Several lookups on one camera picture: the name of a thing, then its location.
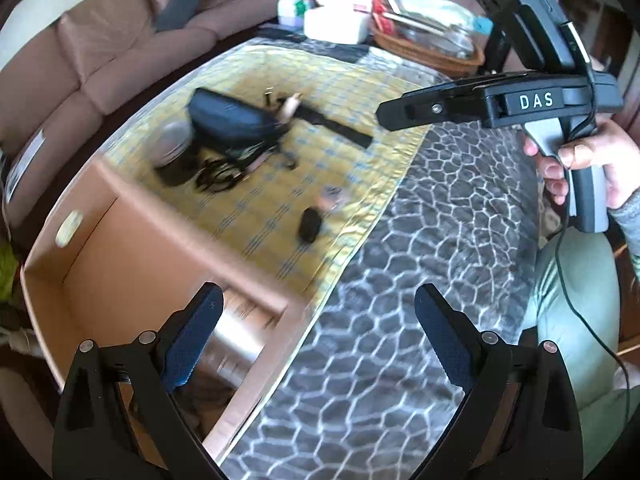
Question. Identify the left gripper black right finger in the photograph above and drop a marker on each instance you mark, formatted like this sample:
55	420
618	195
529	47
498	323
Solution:
518	418

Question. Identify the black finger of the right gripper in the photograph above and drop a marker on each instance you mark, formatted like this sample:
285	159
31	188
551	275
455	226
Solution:
450	102

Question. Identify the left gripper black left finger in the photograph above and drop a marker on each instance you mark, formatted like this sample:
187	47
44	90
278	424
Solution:
117	417

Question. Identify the white bottle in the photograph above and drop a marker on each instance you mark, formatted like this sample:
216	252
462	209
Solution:
238	339

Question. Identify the small black oval object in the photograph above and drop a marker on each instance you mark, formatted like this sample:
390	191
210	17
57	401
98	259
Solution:
310	225

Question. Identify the dark blue zip pouch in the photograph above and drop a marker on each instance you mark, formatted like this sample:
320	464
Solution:
223	123

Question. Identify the round clear lidded container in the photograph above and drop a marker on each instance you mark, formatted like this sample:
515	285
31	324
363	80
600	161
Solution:
173	155

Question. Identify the person's right hand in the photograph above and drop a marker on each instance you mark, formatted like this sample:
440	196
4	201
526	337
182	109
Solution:
610	148

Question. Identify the wicker basket with glassware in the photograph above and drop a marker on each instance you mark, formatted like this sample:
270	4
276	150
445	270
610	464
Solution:
454	54

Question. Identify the person's green trouser leg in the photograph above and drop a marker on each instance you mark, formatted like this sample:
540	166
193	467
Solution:
575	302

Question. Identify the white tissue pack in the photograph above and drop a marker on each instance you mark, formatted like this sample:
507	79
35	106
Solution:
337	26

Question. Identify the cardboard box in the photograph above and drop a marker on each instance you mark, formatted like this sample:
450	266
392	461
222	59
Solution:
113	261

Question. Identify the yellow plaid cloth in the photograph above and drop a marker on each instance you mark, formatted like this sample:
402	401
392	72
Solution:
258	219

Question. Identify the grey blue cushion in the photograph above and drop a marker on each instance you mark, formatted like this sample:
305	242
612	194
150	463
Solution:
176	14

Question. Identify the pink brown sofa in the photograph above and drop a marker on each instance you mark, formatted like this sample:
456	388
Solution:
57	91

